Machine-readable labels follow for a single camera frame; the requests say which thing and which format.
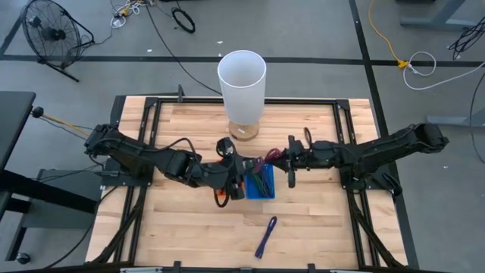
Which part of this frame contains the blue plastic tray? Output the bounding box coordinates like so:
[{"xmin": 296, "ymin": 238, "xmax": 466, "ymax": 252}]
[{"xmin": 244, "ymin": 162, "xmax": 277, "ymax": 201}]

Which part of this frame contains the white floor cable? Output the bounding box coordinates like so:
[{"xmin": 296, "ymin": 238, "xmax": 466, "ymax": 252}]
[{"xmin": 402, "ymin": 51, "xmax": 485, "ymax": 91}]

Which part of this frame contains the yellow extension cord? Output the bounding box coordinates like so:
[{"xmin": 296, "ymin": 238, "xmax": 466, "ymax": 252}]
[{"xmin": 368, "ymin": 0, "xmax": 410, "ymax": 71}]

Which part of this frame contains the black floor fan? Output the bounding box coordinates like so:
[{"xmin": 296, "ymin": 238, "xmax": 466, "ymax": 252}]
[{"xmin": 20, "ymin": 0, "xmax": 95, "ymax": 83}]

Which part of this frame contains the black desk top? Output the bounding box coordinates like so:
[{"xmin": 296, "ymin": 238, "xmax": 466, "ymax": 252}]
[{"xmin": 0, "ymin": 90, "xmax": 37, "ymax": 171}]

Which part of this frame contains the black floor cable bundle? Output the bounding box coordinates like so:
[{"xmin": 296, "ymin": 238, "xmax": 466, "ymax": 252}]
[{"xmin": 448, "ymin": 22, "xmax": 485, "ymax": 58}]

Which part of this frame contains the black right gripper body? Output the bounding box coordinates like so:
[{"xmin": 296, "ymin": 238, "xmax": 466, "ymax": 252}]
[{"xmin": 286, "ymin": 135, "xmax": 320, "ymax": 190}]

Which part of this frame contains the thin black floor cable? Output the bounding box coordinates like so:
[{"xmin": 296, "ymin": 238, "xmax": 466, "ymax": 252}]
[{"xmin": 468, "ymin": 71, "xmax": 485, "ymax": 165}]

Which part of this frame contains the black aluminium table frame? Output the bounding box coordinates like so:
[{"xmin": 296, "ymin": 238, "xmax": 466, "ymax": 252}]
[{"xmin": 90, "ymin": 96, "xmax": 408, "ymax": 268}]

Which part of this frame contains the white lamp with wooden base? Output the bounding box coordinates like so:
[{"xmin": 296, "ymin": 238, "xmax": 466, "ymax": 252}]
[{"xmin": 217, "ymin": 49, "xmax": 268, "ymax": 143}]

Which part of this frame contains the black corner bracket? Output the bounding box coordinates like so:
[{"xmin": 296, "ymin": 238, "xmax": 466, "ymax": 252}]
[{"xmin": 109, "ymin": 95, "xmax": 127, "ymax": 128}]

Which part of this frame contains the black desk frame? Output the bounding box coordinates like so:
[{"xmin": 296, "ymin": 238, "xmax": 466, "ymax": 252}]
[{"xmin": 0, "ymin": 166, "xmax": 98, "ymax": 262}]

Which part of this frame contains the long black power cord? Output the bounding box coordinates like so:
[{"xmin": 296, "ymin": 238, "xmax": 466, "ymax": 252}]
[{"xmin": 143, "ymin": 0, "xmax": 224, "ymax": 96}]

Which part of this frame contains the white and yellow cable tangle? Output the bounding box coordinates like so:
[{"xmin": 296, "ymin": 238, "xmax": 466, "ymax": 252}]
[{"xmin": 109, "ymin": 0, "xmax": 156, "ymax": 30}]

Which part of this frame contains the orange plastic tray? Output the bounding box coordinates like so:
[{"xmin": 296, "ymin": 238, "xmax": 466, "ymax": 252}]
[{"xmin": 214, "ymin": 161, "xmax": 246, "ymax": 198}]

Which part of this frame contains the purple USB cable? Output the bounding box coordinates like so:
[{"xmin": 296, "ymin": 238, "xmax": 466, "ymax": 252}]
[{"xmin": 254, "ymin": 215, "xmax": 278, "ymax": 260}]

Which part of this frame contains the coiled black cable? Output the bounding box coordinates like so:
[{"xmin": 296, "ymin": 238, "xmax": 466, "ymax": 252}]
[{"xmin": 171, "ymin": 7, "xmax": 197, "ymax": 34}]

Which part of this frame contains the maroon USB cable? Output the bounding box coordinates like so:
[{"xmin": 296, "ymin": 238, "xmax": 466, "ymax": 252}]
[{"xmin": 252, "ymin": 147, "xmax": 285, "ymax": 174}]

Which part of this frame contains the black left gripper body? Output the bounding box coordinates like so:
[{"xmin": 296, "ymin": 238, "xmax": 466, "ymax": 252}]
[{"xmin": 211, "ymin": 136, "xmax": 248, "ymax": 201}]

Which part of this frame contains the green USB cable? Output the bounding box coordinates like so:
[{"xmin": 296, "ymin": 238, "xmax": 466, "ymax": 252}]
[
  {"xmin": 250, "ymin": 172, "xmax": 272, "ymax": 198},
  {"xmin": 249, "ymin": 171, "xmax": 268, "ymax": 196}
]

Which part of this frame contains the grey desk leg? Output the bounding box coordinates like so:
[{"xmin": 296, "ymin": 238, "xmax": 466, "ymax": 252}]
[
  {"xmin": 425, "ymin": 108, "xmax": 485, "ymax": 130},
  {"xmin": 399, "ymin": 0, "xmax": 485, "ymax": 32}
]

